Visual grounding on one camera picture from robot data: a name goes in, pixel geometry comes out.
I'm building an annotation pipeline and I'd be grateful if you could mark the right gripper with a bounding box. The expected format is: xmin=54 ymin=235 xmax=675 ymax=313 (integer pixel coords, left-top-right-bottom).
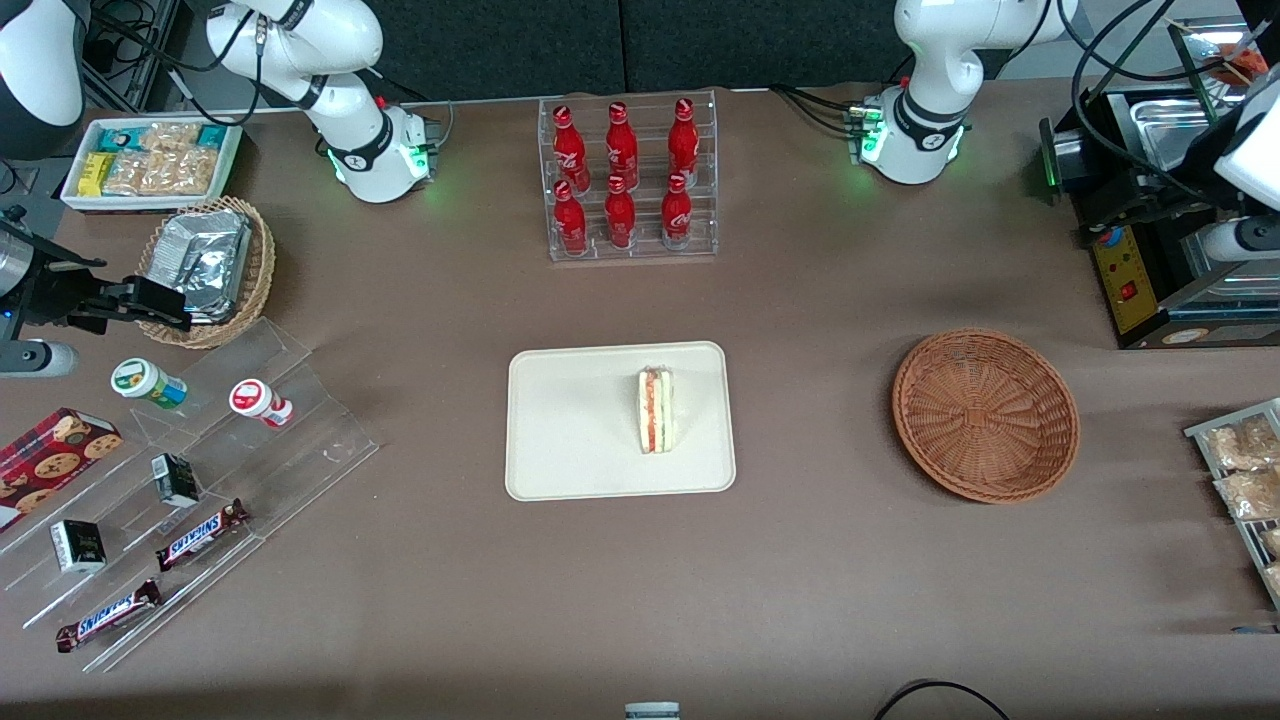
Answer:
xmin=0 ymin=220 xmax=193 ymax=335

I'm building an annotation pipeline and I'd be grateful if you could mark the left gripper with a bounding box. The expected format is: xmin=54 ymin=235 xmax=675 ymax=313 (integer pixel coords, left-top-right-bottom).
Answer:
xmin=1076 ymin=163 xmax=1233 ymax=250

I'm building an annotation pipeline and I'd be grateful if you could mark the triangular sandwich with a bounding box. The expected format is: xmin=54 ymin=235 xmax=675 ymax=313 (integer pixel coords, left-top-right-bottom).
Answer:
xmin=637 ymin=367 xmax=677 ymax=455

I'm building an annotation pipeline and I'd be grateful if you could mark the small tan wicker basket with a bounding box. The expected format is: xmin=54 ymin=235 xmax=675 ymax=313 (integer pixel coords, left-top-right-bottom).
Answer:
xmin=137 ymin=196 xmax=277 ymax=350

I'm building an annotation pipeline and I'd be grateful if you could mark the large brown wicker basket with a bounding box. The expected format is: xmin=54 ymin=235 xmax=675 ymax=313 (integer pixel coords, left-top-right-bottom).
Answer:
xmin=892 ymin=328 xmax=1081 ymax=504

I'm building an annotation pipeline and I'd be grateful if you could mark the beige plastic tray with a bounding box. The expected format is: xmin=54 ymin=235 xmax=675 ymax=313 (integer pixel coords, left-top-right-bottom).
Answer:
xmin=505 ymin=341 xmax=738 ymax=502

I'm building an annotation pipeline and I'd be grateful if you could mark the black hot food display case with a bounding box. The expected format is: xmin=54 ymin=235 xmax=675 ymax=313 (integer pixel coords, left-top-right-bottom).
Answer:
xmin=1040 ymin=15 xmax=1280 ymax=351

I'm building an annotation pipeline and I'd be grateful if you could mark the green lid yogurt cup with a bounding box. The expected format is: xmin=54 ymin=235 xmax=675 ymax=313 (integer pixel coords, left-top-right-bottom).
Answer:
xmin=110 ymin=358 xmax=188 ymax=411

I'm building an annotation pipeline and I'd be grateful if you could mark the silver foil pack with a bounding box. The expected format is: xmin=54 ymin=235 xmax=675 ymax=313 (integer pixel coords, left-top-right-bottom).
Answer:
xmin=150 ymin=210 xmax=252 ymax=323

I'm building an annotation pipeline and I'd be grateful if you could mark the white rectangular snack bin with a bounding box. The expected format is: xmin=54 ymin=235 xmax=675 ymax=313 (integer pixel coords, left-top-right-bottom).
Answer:
xmin=60 ymin=117 xmax=244 ymax=213

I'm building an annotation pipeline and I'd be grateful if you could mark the clear bag of crackers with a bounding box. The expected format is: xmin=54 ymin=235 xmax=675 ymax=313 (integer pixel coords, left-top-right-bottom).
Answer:
xmin=145 ymin=148 xmax=219 ymax=196

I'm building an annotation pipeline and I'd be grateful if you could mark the red lid yogurt cup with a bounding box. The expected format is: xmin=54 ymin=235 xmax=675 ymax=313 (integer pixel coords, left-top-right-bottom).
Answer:
xmin=229 ymin=379 xmax=294 ymax=429

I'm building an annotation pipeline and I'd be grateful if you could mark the red plaid cookie box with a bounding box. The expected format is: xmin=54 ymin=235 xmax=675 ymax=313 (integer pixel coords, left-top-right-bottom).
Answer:
xmin=0 ymin=407 xmax=124 ymax=533

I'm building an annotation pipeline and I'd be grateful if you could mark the small black carton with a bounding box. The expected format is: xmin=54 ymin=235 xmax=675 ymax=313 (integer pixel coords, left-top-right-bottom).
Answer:
xmin=50 ymin=519 xmax=107 ymax=574
xmin=151 ymin=453 xmax=201 ymax=508

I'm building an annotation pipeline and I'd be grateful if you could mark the clear acrylic stepped display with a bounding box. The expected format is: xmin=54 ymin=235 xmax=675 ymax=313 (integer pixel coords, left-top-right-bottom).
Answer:
xmin=0 ymin=318 xmax=381 ymax=673

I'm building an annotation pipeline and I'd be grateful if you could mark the brown snickers bar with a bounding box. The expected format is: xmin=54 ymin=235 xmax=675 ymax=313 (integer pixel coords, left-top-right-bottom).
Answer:
xmin=55 ymin=579 xmax=163 ymax=653
xmin=155 ymin=499 xmax=250 ymax=572

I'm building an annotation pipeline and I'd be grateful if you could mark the clear bag of pastry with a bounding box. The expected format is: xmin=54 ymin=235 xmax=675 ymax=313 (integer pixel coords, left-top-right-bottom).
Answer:
xmin=1203 ymin=415 xmax=1280 ymax=471
xmin=1215 ymin=468 xmax=1280 ymax=521

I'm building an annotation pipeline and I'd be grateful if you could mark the red cola bottle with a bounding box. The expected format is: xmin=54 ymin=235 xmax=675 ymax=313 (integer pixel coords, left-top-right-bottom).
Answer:
xmin=605 ymin=101 xmax=641 ymax=189
xmin=661 ymin=172 xmax=694 ymax=249
xmin=668 ymin=97 xmax=701 ymax=186
xmin=553 ymin=180 xmax=589 ymax=256
xmin=553 ymin=105 xmax=591 ymax=193
xmin=604 ymin=175 xmax=638 ymax=251

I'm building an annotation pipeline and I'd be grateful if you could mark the clear acrylic bottle rack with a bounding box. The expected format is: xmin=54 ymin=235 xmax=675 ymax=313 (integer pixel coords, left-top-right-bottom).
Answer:
xmin=538 ymin=90 xmax=719 ymax=263

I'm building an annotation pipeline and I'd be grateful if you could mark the black base cable bundle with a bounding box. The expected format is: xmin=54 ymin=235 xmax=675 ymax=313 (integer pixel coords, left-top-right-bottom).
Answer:
xmin=770 ymin=85 xmax=867 ymax=137

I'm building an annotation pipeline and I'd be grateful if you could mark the grey wire rack tray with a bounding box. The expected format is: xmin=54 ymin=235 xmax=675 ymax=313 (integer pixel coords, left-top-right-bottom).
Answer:
xmin=1184 ymin=398 xmax=1280 ymax=611

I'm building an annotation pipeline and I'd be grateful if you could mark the black floor cable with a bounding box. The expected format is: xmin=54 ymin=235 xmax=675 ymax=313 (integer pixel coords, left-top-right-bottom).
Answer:
xmin=873 ymin=680 xmax=1011 ymax=720

